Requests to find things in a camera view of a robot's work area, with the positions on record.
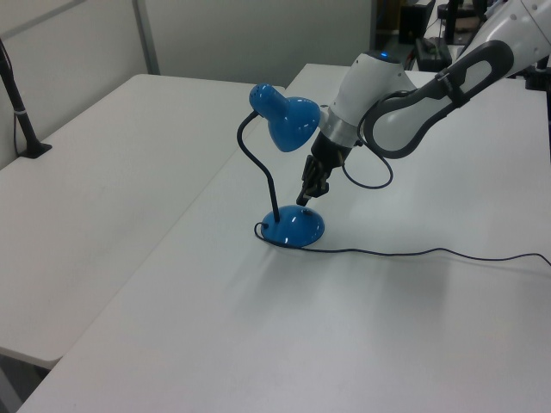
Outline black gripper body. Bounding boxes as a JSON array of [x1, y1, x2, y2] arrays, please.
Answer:
[[300, 136, 350, 200]]

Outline blue gooseneck desk lamp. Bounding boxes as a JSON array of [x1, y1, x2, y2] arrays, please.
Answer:
[[235, 82, 327, 248]]

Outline black desk equipment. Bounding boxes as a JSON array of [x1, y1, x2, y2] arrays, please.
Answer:
[[412, 35, 454, 72]]

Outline white neighbouring table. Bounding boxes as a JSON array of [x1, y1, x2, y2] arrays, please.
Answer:
[[0, 73, 288, 363]]

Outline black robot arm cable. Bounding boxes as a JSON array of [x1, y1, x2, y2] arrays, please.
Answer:
[[341, 145, 394, 190]]

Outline black lamp power cable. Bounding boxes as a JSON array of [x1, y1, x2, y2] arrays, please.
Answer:
[[252, 220, 551, 262]]

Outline grey partition frame post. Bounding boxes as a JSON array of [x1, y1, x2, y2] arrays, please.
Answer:
[[130, 0, 161, 76]]

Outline black camera pole with base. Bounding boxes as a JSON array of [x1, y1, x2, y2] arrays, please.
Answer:
[[0, 36, 54, 160]]

